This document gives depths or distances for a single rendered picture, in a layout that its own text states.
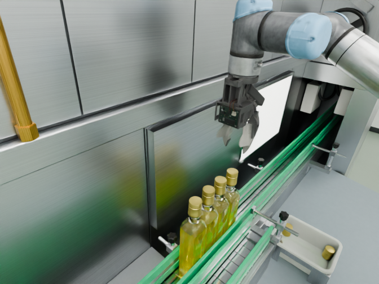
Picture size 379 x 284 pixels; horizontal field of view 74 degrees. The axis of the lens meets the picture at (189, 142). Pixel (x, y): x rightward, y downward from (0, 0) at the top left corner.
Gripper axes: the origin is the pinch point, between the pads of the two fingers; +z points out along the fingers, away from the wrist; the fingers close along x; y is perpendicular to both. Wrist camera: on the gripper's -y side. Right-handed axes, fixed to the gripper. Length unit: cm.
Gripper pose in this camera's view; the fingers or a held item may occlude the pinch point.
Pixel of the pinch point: (236, 144)
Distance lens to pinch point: 71.3
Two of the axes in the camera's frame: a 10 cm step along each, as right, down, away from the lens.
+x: 7.5, 3.5, -5.5
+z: -0.4, 8.7, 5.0
